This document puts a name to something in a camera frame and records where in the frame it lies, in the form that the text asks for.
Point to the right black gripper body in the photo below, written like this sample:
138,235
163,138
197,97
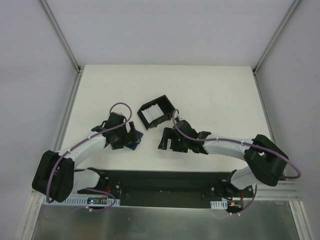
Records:
172,139

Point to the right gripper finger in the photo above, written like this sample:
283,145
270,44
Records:
168,133
163,145

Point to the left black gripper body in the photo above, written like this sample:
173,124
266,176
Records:
127,136

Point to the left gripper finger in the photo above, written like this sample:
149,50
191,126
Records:
136,139
132,129

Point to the blue leather card holder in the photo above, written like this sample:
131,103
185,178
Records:
130,141

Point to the black plastic card rack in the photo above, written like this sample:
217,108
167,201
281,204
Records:
156,112

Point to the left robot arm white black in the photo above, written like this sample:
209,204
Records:
56,175

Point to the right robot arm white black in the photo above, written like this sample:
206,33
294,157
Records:
265,161

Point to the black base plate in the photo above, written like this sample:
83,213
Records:
167,189

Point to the left white cable duct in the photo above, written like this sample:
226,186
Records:
80,201

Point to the white cable duct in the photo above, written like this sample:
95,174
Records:
219,205
80,201

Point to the right white cable duct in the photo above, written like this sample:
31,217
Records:
219,205

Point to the left aluminium frame post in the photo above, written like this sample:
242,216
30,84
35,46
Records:
59,34

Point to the aluminium frame post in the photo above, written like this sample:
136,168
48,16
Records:
276,35
59,34

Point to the right aluminium frame post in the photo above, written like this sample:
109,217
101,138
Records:
276,35

